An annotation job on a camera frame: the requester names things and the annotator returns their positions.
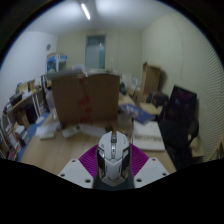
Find open white book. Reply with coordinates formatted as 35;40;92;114
133;120;166;152

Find grey door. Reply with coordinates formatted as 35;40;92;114
84;34;107;70

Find large brown cardboard box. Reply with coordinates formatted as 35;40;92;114
50;72;121;128

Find black office chair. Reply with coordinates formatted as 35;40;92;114
158;85;200;171

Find blue book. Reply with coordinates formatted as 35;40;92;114
119;103;156;125

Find cluttered side desk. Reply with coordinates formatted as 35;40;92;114
3;79;51;128

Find white computer mouse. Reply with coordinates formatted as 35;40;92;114
95;130;132;186

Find small brown cardboard box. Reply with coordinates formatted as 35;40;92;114
141;62;162;96

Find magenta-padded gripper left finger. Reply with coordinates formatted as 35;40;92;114
57;143;101;189

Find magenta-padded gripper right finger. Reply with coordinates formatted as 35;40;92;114
128;142;171;189

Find blue and white cabinet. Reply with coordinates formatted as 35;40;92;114
45;53;68;74

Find ceiling tube light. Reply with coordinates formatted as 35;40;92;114
80;3;92;21

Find white power strip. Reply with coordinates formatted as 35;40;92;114
39;131;56;140

